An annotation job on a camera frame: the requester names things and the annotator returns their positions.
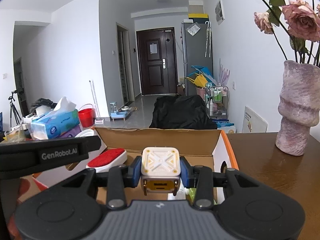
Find black tripod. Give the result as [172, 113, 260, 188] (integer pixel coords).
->
[8, 91, 22, 128]

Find red bucket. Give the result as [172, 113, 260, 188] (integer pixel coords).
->
[78, 103, 95, 128]

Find dried pink roses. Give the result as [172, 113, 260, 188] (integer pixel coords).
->
[201, 0, 320, 67]

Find purple ceramic vase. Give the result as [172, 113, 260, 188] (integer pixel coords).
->
[276, 60, 319, 156]

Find cream cube charger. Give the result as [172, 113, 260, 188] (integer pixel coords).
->
[140, 147, 181, 196]

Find blue pet feeder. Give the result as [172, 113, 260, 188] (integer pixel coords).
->
[110, 102, 132, 121]

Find red white lint brush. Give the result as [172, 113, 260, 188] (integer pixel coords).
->
[86, 148, 127, 173]

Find blue tissue pack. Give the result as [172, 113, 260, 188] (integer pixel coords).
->
[31, 96, 80, 140]

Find green spray bottle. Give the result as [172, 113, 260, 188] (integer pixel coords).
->
[185, 188, 196, 204]

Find grey refrigerator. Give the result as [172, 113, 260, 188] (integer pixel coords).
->
[181, 23, 213, 96]

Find glass cup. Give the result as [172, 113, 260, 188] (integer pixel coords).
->
[4, 129, 25, 143]

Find white board leaning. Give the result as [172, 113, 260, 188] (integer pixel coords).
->
[242, 106, 268, 133]

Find dark brown door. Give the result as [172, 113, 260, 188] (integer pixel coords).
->
[136, 27, 177, 95]

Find purple tissue pack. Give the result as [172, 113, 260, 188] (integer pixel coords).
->
[59, 125, 81, 138]

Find white spray bottle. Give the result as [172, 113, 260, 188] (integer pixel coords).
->
[167, 184, 189, 200]

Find red cardboard box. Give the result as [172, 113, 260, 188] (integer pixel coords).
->
[19, 126, 240, 205]

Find wire storage cart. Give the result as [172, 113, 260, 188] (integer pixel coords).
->
[204, 83, 229, 119]

